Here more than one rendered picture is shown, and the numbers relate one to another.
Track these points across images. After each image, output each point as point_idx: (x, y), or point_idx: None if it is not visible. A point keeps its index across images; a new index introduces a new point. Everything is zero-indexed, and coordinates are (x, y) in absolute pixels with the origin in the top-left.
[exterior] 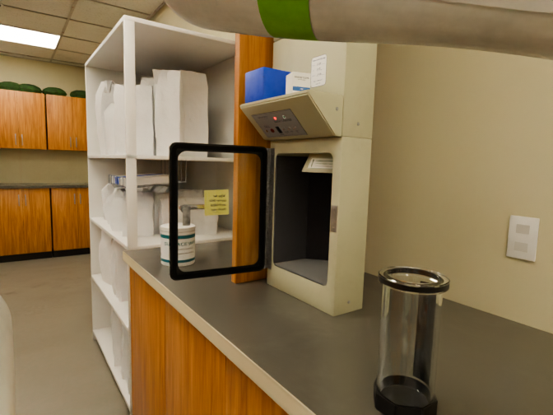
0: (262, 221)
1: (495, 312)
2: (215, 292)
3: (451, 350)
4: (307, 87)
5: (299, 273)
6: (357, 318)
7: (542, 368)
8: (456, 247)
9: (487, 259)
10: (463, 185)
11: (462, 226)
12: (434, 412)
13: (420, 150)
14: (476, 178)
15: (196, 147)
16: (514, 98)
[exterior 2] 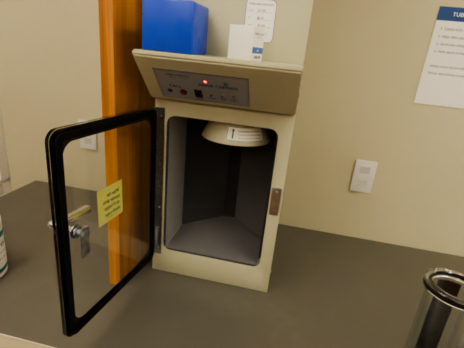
0: (152, 204)
1: (335, 230)
2: (115, 315)
3: (368, 291)
4: (261, 47)
5: (212, 255)
6: (283, 284)
7: (413, 281)
8: (306, 184)
9: (333, 192)
10: (318, 132)
11: (314, 167)
12: None
13: None
14: (331, 127)
15: (87, 131)
16: (371, 61)
